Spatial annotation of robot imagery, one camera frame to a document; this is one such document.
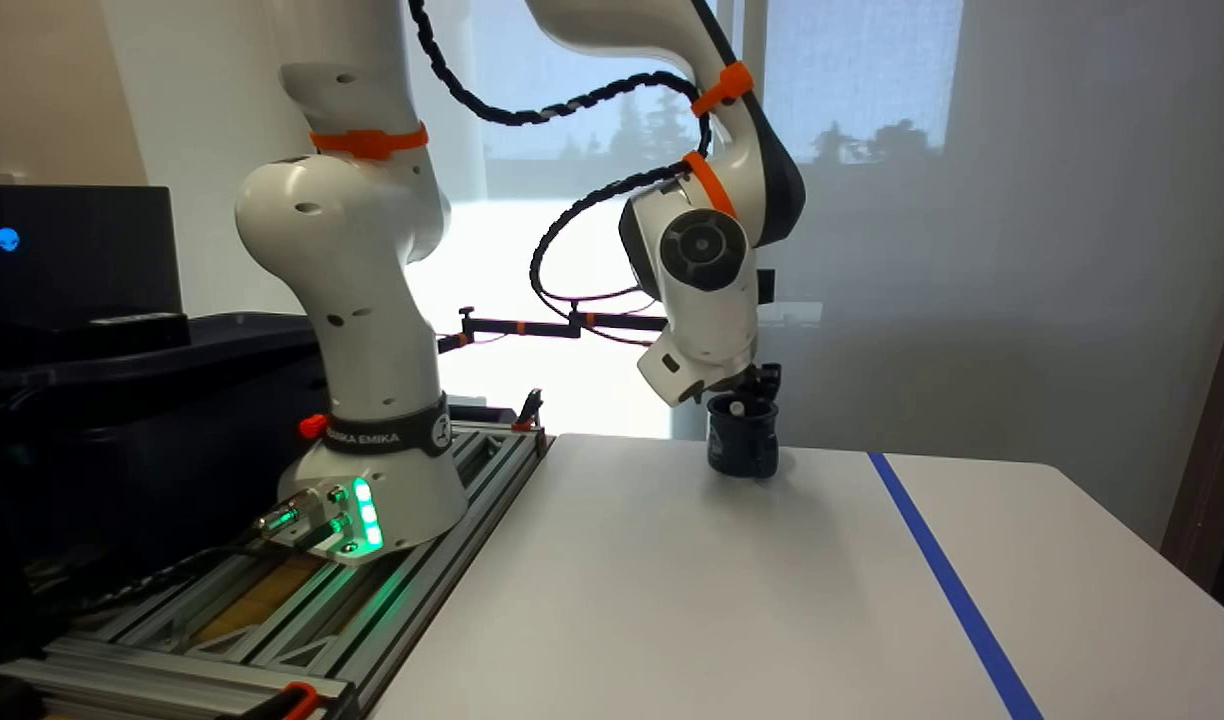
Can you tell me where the red black frame clamp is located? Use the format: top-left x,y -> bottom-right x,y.
281,679 -> 327,720

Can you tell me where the black braided cable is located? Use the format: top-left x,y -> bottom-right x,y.
404,0 -> 724,321

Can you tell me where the black round cup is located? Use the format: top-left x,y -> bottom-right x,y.
703,400 -> 783,485

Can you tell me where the black red jointed camera mount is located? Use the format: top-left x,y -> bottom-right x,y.
437,301 -> 670,357

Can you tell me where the aluminium rail base frame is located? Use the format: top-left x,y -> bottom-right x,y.
0,391 -> 556,720

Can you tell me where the black monitor with blue light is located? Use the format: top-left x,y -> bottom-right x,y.
0,180 -> 190,353

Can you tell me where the blue tape line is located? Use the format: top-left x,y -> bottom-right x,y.
864,449 -> 1047,720

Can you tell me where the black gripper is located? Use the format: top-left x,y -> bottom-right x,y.
701,359 -> 789,424

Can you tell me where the black equipment cart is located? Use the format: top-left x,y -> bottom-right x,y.
0,311 -> 334,673

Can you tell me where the orange cable strap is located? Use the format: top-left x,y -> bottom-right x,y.
687,60 -> 754,120
679,146 -> 744,223
305,120 -> 432,162

